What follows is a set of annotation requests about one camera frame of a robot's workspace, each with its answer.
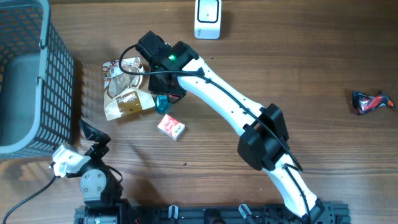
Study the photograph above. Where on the red white small box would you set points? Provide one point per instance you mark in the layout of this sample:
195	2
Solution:
171	127

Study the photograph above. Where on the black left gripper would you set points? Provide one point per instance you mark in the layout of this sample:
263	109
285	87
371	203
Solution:
100	150

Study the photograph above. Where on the blue mouthwash bottle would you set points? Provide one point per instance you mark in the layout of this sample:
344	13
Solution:
162	104

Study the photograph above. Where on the snack packet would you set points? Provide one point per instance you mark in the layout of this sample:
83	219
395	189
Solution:
122	93

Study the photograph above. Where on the grey plastic mesh basket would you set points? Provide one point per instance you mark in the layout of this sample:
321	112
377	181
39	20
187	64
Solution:
37	81

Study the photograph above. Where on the white barcode scanner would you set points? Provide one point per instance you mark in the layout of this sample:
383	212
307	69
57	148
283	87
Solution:
207	24

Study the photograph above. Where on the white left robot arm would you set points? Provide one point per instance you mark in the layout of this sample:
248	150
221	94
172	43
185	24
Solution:
101	190

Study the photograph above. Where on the black red snack pouch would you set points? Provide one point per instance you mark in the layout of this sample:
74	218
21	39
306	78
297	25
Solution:
363	103

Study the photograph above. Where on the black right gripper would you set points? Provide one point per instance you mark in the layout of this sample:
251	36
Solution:
155	86

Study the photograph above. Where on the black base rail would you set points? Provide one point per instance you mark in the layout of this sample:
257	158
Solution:
267	214

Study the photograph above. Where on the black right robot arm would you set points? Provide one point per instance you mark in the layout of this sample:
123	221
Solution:
262	130

